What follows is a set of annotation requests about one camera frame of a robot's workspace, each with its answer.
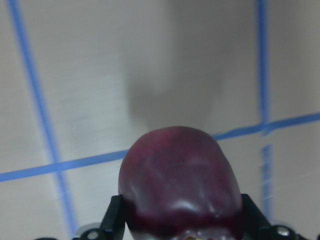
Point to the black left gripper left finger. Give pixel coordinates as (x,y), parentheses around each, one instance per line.
(113,222)

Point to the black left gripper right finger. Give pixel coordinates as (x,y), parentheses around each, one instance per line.
(256,225)

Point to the dark red apple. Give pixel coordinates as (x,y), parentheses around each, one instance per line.
(176,184)

